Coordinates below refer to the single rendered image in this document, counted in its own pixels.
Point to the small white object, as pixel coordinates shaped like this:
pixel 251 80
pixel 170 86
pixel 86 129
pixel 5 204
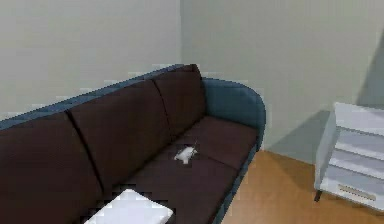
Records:
pixel 185 154

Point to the white flat cushion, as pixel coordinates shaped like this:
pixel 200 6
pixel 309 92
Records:
pixel 130 209

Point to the blue sofa with brown cushions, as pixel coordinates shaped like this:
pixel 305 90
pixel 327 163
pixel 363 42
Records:
pixel 140 133

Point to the white shelf unit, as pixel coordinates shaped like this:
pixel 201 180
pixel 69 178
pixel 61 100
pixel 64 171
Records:
pixel 353 156

